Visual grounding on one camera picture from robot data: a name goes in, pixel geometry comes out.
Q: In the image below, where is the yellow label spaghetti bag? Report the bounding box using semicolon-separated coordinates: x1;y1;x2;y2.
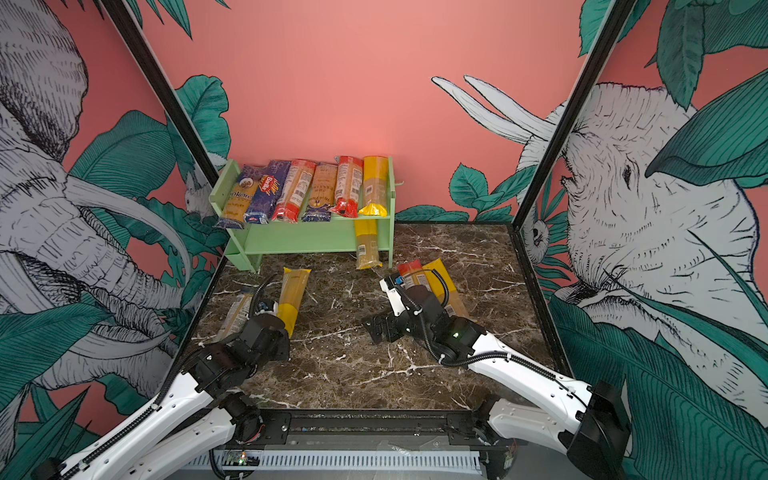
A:
277;267;311;337

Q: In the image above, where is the clear white label spaghetti bag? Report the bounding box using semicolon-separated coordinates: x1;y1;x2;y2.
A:
213;290;254;342

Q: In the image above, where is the dark blue pasta box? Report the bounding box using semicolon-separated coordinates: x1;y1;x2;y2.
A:
244;160;291;225

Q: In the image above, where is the red spaghetti bag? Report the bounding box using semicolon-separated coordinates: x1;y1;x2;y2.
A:
397;260;431;291
331;156;363;218
272;159;317;223

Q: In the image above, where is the left black frame post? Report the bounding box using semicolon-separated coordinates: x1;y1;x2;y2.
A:
100;0;219;186

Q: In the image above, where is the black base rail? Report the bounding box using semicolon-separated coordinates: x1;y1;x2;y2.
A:
248;409;524;451

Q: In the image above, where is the black frame post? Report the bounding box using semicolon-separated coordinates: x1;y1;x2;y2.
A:
100;0;219;186
512;0;635;232

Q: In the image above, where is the blue yellow spaghetti bag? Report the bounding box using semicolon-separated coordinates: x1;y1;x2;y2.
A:
216;165;264;229

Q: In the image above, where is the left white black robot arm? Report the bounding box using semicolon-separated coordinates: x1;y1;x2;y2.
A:
31;312;294;479

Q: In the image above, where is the yellow spaghetti bag long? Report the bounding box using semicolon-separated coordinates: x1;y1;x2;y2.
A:
358;156;389;217

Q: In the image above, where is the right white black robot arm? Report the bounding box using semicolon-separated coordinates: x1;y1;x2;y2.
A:
363;273;632;479

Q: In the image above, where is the right black frame post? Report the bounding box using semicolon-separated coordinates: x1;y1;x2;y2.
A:
512;0;635;232

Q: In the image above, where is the blue-end yellow spaghetti bag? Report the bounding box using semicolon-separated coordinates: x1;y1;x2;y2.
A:
301;163;338;222

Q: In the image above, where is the green two-tier shelf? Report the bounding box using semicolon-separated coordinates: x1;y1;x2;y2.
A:
209;157;395;273

